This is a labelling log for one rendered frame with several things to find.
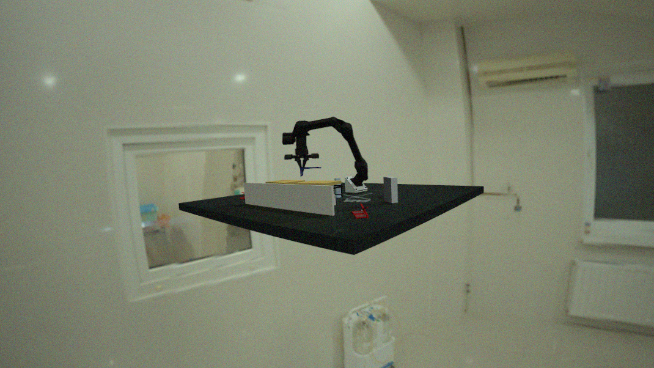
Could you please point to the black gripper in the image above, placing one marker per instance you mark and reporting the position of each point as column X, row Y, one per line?
column 301, row 150

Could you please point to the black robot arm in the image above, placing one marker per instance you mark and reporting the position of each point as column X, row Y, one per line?
column 302, row 127

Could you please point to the grey rectangular panel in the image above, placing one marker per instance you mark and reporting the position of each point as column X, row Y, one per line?
column 318, row 199

